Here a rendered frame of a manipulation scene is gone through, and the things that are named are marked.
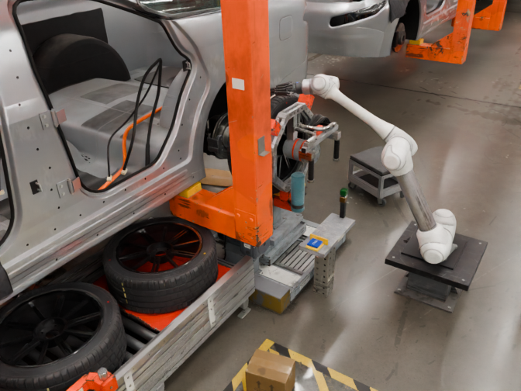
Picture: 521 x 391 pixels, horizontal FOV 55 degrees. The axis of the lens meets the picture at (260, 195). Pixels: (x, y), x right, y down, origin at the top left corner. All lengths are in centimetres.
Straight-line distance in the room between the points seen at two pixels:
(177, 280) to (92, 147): 115
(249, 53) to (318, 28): 319
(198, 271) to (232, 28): 129
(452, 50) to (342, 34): 153
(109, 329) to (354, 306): 154
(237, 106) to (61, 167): 87
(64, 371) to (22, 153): 95
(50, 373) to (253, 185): 129
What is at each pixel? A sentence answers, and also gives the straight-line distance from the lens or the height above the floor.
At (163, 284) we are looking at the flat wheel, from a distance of 276.
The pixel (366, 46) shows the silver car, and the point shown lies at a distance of 556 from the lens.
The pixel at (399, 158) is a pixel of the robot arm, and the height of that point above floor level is 103.
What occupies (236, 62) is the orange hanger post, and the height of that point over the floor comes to 157.
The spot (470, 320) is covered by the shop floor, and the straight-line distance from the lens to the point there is 337.
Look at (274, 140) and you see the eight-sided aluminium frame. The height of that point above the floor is 100.
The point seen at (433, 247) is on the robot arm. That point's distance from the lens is 298.
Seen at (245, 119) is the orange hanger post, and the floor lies 129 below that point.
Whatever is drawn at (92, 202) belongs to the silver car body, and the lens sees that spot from 260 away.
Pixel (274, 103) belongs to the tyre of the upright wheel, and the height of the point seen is 117.
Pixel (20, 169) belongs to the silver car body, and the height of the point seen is 129.
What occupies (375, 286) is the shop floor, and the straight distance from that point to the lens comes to 346.
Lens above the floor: 223
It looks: 30 degrees down
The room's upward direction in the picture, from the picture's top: 2 degrees counter-clockwise
